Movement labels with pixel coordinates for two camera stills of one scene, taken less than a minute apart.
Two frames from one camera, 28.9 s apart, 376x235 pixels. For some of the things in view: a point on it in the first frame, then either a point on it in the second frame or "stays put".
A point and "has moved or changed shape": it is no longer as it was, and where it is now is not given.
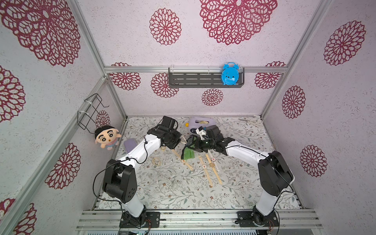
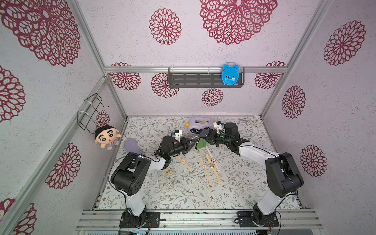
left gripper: [177, 134] -> [185, 143]
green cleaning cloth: [189, 153] has moved or changed shape
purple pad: [129, 144] stays put
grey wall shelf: [229, 76] stays put
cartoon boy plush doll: [106, 136] stays put
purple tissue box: [196, 122] stays put
